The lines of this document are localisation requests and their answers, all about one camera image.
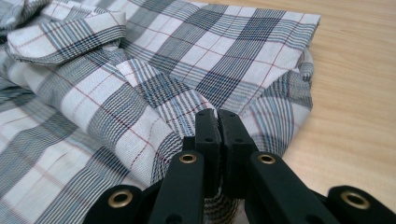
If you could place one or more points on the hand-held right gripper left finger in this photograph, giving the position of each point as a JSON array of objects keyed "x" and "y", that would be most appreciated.
[{"x": 207, "y": 146}]

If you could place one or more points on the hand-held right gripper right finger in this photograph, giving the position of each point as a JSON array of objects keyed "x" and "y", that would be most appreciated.
[{"x": 236, "y": 146}]

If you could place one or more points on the plaid button-up shirt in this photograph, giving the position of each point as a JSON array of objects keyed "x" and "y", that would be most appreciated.
[{"x": 124, "y": 93}]

